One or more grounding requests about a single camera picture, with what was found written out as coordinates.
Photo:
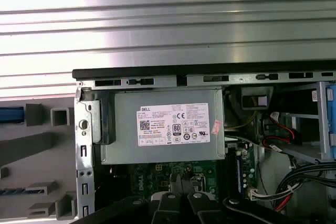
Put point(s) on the green motherboard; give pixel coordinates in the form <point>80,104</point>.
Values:
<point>157,175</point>

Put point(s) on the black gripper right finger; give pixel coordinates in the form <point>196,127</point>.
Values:
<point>199,208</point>

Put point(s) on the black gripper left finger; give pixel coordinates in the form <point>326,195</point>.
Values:
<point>165,208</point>

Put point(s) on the blue drive latch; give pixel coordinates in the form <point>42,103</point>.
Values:
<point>331,119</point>

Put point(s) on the grey power supply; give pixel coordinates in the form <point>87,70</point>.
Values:
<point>120,119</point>

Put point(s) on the grey parts rack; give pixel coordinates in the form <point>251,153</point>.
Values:
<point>39,142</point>

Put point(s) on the grey drive cage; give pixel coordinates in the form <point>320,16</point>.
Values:
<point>321,119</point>

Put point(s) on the black PC case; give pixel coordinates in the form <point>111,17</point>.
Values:
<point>84,155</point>

